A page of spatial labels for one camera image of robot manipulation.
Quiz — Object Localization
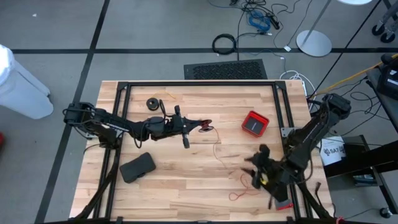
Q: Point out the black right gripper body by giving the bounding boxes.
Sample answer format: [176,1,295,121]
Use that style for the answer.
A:
[252,145,298,190]

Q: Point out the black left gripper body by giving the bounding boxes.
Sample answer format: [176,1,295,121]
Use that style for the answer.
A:
[166,105,191,149]

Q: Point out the red cord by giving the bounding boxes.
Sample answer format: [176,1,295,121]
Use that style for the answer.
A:
[200,120,262,202]

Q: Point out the yellow cord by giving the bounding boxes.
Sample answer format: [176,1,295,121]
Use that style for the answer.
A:
[151,90,176,101]

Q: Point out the plain black spool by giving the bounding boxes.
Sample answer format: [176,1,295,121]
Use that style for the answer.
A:
[146,97,160,111]

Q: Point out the red square container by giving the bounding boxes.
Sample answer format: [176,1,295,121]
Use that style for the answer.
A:
[241,111,271,138]

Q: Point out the black zip case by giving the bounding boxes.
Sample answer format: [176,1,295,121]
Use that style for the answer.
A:
[119,152,157,184]

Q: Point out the black perforated floor mat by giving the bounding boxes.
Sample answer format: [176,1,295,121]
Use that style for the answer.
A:
[183,58,269,80]

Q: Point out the white printed paper sheet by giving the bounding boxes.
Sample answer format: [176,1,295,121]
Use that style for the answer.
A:
[318,136,347,167]

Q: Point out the black side table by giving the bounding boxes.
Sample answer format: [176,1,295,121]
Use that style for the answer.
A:
[323,67,398,215]

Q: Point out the black power strip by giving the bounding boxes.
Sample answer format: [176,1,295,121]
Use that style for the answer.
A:
[266,12,281,31]

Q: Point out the white round stand base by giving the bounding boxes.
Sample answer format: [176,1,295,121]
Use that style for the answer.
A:
[295,0,333,58]

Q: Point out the black device white labels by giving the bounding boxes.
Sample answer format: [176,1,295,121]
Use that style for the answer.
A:
[377,52,398,101]

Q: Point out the white bin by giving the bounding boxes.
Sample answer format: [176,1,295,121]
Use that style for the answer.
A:
[0,43,55,120]

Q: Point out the grey wheeled cart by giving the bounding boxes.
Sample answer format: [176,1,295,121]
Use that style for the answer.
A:
[371,0,398,44]

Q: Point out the coiled black floor cable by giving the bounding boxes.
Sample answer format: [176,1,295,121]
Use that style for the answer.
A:
[211,33,238,56]

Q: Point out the white floor cable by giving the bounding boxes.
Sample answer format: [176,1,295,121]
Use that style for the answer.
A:
[279,70,315,94]

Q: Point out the blue floor cable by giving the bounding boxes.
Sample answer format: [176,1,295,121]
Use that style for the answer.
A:
[247,10,272,32]

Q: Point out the yellow floor cable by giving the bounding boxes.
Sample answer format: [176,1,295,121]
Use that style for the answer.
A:
[315,53,398,96]

